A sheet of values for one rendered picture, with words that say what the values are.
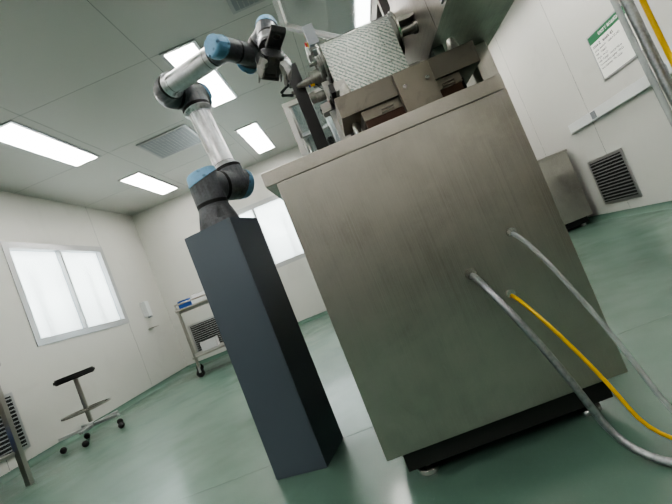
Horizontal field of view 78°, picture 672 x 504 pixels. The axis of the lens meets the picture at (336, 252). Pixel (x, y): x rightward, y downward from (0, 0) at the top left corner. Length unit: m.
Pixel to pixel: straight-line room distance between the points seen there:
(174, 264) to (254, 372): 6.17
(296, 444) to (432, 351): 0.66
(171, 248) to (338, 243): 6.65
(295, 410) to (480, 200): 0.90
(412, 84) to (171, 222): 6.71
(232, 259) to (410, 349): 0.70
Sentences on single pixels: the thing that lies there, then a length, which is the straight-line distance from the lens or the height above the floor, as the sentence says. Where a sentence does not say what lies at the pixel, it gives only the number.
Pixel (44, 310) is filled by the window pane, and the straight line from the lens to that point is 5.61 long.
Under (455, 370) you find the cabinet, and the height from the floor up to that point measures 0.25.
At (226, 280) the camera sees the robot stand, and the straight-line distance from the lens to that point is 1.49.
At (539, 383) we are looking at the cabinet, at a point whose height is 0.15.
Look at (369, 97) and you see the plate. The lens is 1.20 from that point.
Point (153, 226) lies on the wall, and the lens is 7.79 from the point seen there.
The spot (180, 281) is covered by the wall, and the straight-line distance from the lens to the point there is 7.56.
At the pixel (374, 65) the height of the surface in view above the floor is 1.16.
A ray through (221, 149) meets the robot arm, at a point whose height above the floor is 1.21.
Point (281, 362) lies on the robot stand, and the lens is 1.46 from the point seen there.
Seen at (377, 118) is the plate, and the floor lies 0.94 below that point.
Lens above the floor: 0.59
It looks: 3 degrees up
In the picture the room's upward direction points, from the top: 22 degrees counter-clockwise
